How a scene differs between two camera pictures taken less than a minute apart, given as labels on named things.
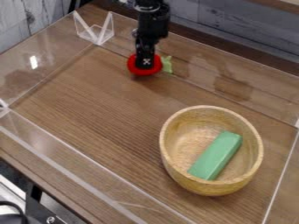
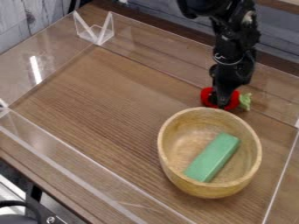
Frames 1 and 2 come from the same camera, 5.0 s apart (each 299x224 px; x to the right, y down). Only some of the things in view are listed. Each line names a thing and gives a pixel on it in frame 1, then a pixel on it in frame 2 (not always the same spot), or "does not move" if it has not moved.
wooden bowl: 189,131 does not move
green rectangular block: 216,156 does not move
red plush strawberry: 145,72 -> 240,101
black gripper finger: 145,56 -> 222,91
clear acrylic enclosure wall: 193,145 does not move
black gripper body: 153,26 -> 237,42
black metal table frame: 43,209 does not move
